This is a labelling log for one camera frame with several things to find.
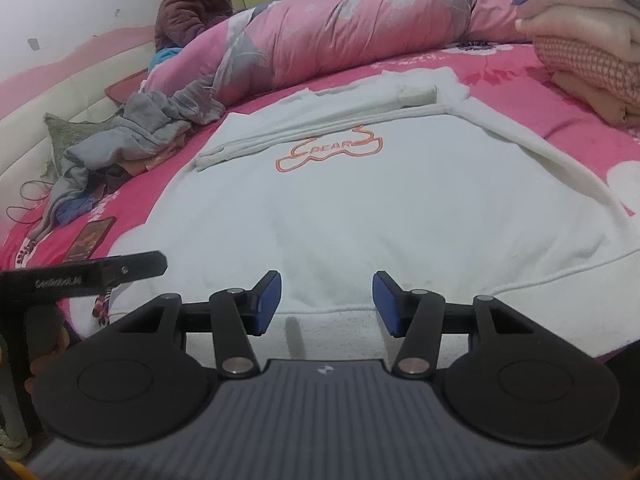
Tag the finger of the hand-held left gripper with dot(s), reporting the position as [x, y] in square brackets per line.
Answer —
[145, 266]

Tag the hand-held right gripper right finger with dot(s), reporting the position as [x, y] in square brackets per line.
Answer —
[385, 305]

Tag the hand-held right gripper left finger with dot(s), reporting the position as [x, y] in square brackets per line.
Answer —
[267, 305]

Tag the white bear print sweatshirt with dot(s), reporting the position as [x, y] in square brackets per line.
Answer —
[350, 210]

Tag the stack of folded clothes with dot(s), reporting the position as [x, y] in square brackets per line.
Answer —
[585, 35]

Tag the person's left hand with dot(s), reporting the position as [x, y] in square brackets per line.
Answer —
[37, 367]

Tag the dark phone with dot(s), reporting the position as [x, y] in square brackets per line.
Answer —
[87, 240]

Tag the dark blue garment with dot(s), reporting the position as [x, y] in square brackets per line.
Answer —
[80, 207]

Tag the peach garment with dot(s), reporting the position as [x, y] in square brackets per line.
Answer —
[150, 162]

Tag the grey garment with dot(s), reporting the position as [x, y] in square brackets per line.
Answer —
[130, 125]

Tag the grey-green pillow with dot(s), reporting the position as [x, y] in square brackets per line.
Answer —
[65, 140]

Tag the red flat cushion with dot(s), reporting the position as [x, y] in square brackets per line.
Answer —
[125, 90]

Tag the white padded headboard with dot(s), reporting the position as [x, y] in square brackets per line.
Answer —
[50, 95]

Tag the teal cloth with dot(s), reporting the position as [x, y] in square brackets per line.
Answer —
[162, 57]

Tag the pink floral bed sheet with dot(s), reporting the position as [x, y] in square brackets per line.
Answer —
[505, 90]

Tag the pink floral rolled quilt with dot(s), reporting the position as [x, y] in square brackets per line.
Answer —
[325, 25]

